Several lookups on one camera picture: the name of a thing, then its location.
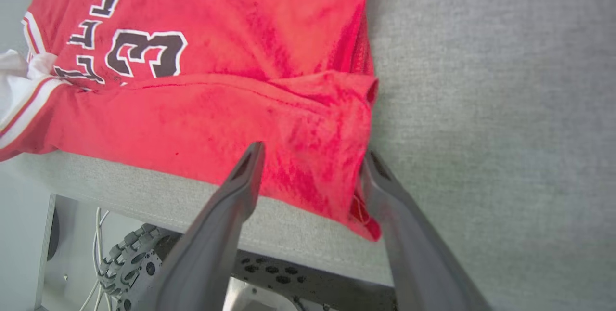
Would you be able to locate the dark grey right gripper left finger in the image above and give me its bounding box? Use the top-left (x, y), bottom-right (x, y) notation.
top-left (143, 141), bottom-right (266, 311)

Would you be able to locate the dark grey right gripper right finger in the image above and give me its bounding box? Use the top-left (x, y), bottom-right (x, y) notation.
top-left (360, 151), bottom-right (492, 311)

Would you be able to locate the red basketball jersey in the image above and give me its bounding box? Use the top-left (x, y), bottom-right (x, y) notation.
top-left (0, 0), bottom-right (382, 242)

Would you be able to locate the grey omni wheel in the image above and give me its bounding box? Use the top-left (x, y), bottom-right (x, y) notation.
top-left (99, 223), bottom-right (182, 311)

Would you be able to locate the white upright panel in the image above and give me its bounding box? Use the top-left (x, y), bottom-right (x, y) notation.
top-left (33, 193), bottom-right (63, 311)

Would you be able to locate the white cable bundle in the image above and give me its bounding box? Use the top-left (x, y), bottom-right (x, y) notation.
top-left (78, 207), bottom-right (114, 311)

